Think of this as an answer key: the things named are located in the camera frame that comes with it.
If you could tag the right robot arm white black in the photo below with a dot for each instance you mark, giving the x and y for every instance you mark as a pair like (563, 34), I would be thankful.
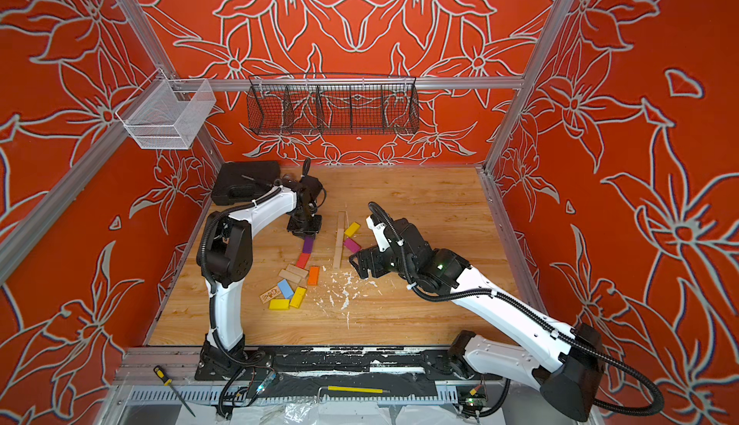
(564, 363)

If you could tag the yellow block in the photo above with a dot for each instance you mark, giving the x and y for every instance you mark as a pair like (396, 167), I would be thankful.
(279, 305)
(352, 230)
(298, 298)

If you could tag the yellow pencil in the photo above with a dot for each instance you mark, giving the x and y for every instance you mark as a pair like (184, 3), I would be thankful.
(356, 390)

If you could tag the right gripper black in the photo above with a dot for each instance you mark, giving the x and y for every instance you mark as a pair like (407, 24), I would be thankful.
(365, 266)

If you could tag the orange block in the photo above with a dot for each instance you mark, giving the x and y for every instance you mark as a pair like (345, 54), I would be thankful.
(313, 276)

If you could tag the yellow black screwdriver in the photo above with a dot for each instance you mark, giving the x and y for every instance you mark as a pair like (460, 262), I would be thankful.
(167, 381)

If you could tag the magenta block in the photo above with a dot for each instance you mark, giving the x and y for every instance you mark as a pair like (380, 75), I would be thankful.
(352, 245)

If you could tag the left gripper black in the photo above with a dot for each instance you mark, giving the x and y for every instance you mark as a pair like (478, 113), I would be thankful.
(314, 230)

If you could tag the blue block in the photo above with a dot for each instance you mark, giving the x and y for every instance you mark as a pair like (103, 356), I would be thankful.
(286, 289)

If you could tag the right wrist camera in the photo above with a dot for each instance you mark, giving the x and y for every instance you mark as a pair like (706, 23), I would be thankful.
(378, 229)

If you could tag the red block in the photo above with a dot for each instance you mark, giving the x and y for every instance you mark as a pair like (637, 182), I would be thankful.
(303, 261)

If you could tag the black plastic tool case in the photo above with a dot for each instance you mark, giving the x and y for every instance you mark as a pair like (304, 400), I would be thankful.
(244, 181)

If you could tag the printed wooden block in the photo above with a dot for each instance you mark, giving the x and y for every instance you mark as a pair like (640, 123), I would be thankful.
(271, 294)

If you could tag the white mesh basket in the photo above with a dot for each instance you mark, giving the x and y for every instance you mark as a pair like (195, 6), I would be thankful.
(165, 114)

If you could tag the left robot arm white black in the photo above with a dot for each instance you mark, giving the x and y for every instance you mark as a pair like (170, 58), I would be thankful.
(225, 254)

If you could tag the black wire basket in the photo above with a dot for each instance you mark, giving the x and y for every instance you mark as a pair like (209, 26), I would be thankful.
(339, 105)

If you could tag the purple block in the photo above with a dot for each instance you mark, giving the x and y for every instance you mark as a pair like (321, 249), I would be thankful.
(308, 245)

